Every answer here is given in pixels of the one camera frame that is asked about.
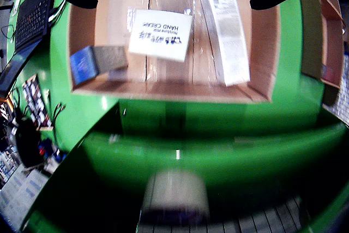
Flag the cow print hand cream box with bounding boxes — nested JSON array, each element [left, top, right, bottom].
[[128, 8, 194, 62]]

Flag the open cardboard box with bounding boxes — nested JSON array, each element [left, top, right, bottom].
[[299, 0, 347, 89]]

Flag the large cardboard tray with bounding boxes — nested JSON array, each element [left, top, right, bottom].
[[68, 0, 281, 104]]

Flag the long white text box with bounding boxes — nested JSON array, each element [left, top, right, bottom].
[[200, 0, 251, 87]]

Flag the blue W cube box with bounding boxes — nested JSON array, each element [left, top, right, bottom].
[[69, 45, 129, 86]]

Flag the pink product box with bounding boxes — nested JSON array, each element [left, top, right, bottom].
[[321, 63, 335, 81]]

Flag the black laptop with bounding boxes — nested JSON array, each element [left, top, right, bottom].
[[0, 0, 55, 99]]

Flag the black board with white dots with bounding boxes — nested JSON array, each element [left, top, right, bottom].
[[21, 74, 52, 132]]

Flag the black bag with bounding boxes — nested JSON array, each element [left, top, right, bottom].
[[15, 118, 41, 168]]

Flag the green metal cabinet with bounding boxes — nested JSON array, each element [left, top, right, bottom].
[[21, 99, 349, 233]]

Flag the printed paper sheets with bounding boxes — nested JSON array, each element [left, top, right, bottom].
[[0, 167, 50, 231]]

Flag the clear packing tape roll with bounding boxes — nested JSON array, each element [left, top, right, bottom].
[[141, 171, 210, 217]]

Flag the grid printed paper sheet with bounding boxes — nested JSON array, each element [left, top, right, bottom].
[[137, 197, 309, 233]]

